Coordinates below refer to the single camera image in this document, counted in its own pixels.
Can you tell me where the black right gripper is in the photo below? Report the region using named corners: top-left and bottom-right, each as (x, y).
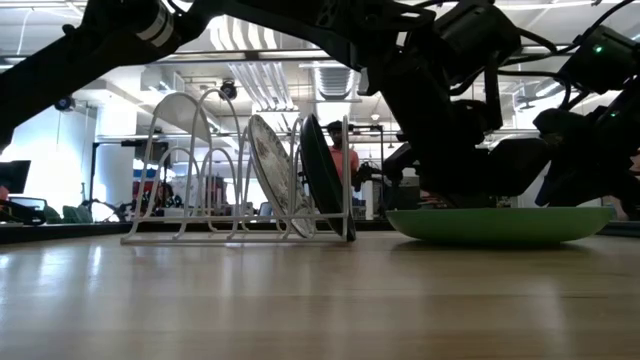
top-left (533, 84), bottom-right (640, 207)

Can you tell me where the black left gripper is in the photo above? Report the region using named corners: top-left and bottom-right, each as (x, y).
top-left (379, 49), bottom-right (551, 209)

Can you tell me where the plain green plate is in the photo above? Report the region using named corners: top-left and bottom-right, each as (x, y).
top-left (385, 206), bottom-right (615, 247)

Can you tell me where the dark teal plate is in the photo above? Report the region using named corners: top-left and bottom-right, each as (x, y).
top-left (298, 112), bottom-right (358, 243)

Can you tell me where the blue orange floral plate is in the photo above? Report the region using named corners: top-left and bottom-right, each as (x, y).
top-left (247, 113), bottom-right (319, 240)

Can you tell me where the person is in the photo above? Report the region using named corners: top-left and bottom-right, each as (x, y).
top-left (325, 119), bottom-right (362, 221)

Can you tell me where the silver ventilation duct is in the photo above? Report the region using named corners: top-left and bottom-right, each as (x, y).
top-left (313, 64), bottom-right (362, 101)

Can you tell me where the white wire dish rack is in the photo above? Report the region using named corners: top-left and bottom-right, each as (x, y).
top-left (119, 88), bottom-right (357, 246)

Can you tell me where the black aluminium table frame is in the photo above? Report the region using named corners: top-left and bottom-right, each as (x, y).
top-left (0, 219), bottom-right (640, 246)

